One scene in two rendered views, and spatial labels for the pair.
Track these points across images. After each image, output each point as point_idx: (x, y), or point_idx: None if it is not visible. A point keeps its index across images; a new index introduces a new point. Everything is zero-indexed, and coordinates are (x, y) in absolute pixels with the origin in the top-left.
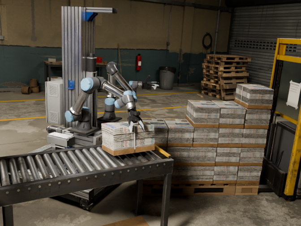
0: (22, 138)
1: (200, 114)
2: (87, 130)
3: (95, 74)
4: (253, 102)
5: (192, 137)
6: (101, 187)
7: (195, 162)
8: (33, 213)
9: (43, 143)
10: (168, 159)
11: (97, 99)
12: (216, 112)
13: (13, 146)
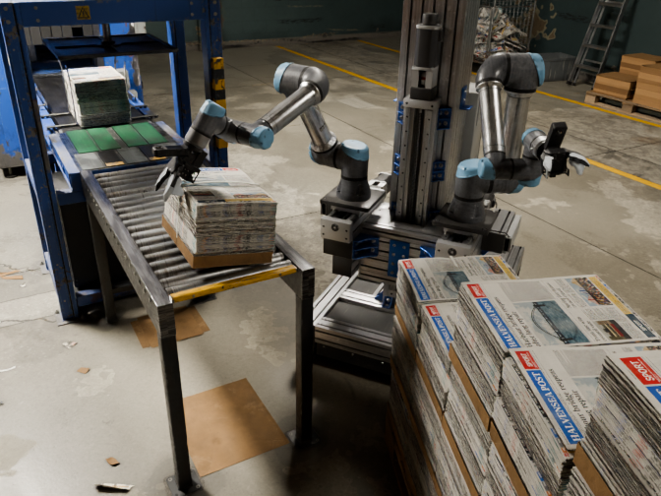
0: (593, 230)
1: (464, 323)
2: (339, 198)
3: (426, 74)
4: (602, 452)
5: (448, 392)
6: (343, 343)
7: (439, 489)
8: (288, 300)
9: (591, 258)
10: (158, 298)
11: (427, 146)
12: (493, 359)
13: (539, 231)
